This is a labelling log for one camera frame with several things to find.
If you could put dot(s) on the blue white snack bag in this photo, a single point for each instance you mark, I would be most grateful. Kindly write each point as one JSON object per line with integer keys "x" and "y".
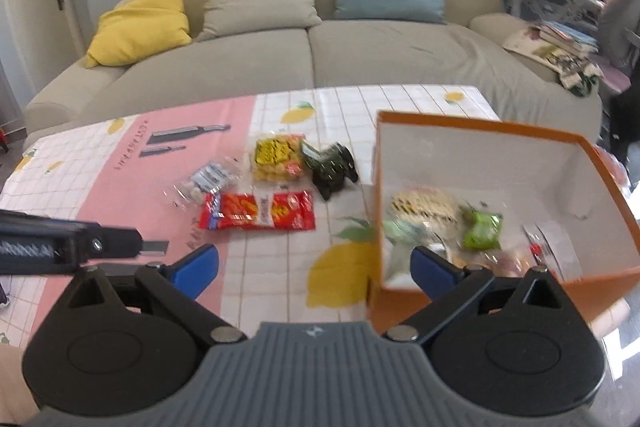
{"x": 551, "y": 246}

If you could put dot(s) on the clear bag white candies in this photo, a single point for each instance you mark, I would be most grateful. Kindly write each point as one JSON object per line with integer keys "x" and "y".
{"x": 191, "y": 190}

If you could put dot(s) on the dark green black snack pack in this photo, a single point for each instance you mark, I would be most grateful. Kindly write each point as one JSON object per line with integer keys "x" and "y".
{"x": 329, "y": 168}

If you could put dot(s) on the orange cardboard box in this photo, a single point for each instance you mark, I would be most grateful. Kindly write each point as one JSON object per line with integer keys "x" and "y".
{"x": 531, "y": 176}

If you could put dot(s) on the yellow cushion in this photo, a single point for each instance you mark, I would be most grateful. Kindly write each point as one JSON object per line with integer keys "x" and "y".
{"x": 136, "y": 30}

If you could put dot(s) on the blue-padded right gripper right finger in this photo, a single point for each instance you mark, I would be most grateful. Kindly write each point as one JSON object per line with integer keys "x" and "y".
{"x": 452, "y": 291}

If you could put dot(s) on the mixed dried fruit bag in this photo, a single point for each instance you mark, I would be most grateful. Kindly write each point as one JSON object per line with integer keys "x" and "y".
{"x": 510, "y": 263}

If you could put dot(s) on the grey beige sofa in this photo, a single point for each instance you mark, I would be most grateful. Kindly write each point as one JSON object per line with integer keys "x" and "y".
{"x": 466, "y": 49}

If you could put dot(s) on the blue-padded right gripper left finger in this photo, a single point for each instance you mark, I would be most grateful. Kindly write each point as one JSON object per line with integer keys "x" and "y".
{"x": 168, "y": 294}

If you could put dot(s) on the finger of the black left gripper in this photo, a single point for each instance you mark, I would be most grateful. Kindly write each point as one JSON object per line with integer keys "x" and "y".
{"x": 35, "y": 245}

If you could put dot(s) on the rice puff bar pack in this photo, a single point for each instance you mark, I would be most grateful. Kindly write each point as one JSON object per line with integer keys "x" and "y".
{"x": 426, "y": 206}

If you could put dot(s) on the yellow label cracker pack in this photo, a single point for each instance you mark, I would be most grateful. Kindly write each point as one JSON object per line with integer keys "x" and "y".
{"x": 278, "y": 157}

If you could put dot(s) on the pink lemon tablecloth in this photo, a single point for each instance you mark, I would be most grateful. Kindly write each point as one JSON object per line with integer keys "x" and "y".
{"x": 123, "y": 173}

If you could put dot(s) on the stack of magazines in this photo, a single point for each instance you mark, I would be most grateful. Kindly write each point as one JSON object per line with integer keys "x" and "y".
{"x": 563, "y": 50}

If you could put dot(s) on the red snack packet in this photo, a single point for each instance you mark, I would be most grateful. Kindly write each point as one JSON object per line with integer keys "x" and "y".
{"x": 284, "y": 211}

